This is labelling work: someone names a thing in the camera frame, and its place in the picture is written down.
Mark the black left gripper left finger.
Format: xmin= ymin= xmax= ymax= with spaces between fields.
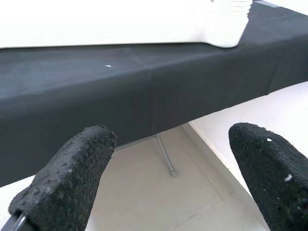
xmin=8 ymin=125 xmax=117 ymax=231

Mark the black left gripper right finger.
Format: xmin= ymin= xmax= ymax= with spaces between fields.
xmin=228 ymin=122 xmax=308 ymax=231

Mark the white plastic children table top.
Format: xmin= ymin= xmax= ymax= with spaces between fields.
xmin=0 ymin=0 xmax=252 ymax=50

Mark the black tablecloth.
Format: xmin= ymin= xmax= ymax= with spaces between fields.
xmin=0 ymin=0 xmax=308 ymax=188

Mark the metal folding table leg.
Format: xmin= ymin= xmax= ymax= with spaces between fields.
xmin=115 ymin=133 xmax=178 ymax=178

